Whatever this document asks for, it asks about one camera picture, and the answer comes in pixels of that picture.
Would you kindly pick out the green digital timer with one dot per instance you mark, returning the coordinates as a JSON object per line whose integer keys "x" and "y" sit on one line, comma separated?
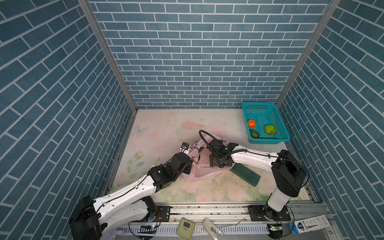
{"x": 185, "y": 228}

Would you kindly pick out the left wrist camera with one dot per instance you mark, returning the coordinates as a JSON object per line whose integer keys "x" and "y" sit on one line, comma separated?
{"x": 185, "y": 147}

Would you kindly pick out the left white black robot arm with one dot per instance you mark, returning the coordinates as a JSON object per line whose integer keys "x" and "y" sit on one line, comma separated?
{"x": 93, "y": 217}

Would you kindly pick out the white small device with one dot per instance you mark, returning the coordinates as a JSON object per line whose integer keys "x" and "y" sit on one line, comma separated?
{"x": 212, "y": 230}

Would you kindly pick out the bright green lime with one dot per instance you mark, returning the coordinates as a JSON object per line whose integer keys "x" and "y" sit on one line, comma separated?
{"x": 270, "y": 129}

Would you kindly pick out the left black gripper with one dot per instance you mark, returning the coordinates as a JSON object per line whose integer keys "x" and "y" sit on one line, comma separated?
{"x": 189, "y": 165}

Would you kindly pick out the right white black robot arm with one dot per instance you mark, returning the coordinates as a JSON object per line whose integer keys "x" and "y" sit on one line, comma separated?
{"x": 289, "y": 175}

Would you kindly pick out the blue white paper box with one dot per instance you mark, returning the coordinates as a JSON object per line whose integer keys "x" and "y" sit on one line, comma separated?
{"x": 309, "y": 225}

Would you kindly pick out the dark green rectangular block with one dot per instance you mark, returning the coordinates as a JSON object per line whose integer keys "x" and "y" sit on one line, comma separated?
{"x": 245, "y": 174}

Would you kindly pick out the dark green avocado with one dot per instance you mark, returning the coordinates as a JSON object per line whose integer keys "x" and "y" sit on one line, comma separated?
{"x": 254, "y": 134}

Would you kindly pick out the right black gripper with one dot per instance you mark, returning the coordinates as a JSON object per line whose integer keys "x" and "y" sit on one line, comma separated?
{"x": 213, "y": 163}

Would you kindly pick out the pink plastic bag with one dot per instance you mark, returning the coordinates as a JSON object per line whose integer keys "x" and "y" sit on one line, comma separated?
{"x": 201, "y": 169}

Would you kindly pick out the orange tangerine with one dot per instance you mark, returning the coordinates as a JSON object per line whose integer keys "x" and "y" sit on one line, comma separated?
{"x": 251, "y": 123}

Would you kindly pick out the teal plastic basket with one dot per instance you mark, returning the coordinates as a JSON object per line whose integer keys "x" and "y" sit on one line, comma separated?
{"x": 265, "y": 114}

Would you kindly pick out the aluminium mounting rail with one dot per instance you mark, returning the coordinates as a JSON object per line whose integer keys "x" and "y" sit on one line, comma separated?
{"x": 241, "y": 212}

